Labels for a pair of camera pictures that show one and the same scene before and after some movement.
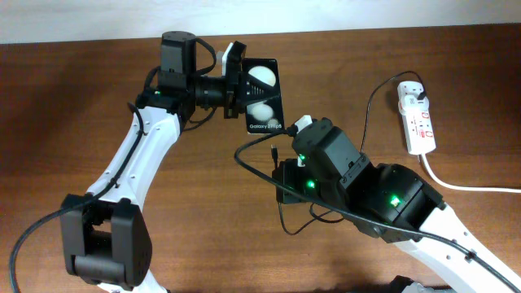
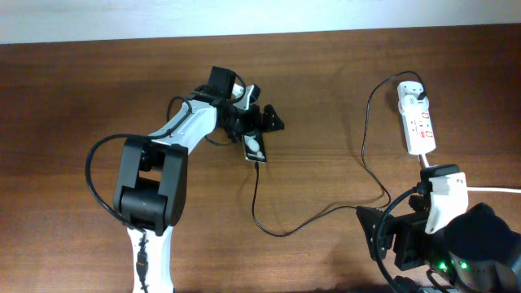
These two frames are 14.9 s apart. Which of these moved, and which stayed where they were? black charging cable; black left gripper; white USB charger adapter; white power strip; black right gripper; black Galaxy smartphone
Moved: black right gripper; black left gripper; black charging cable; black Galaxy smartphone
Stayed: white USB charger adapter; white power strip
